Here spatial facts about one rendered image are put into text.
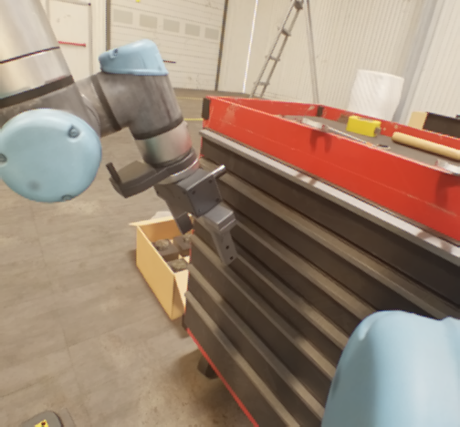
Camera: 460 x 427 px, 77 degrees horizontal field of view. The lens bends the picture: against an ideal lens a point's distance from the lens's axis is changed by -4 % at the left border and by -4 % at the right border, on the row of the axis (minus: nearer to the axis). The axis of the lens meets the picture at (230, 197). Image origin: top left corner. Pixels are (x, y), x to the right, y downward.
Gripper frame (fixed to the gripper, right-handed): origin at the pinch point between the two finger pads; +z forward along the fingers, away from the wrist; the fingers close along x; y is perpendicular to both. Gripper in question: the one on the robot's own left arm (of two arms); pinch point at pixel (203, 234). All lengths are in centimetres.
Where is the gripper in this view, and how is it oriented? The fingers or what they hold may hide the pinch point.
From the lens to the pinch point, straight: 53.1
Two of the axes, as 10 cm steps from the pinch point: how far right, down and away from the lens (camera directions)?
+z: 2.6, 8.1, 5.3
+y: 7.4, -5.2, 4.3
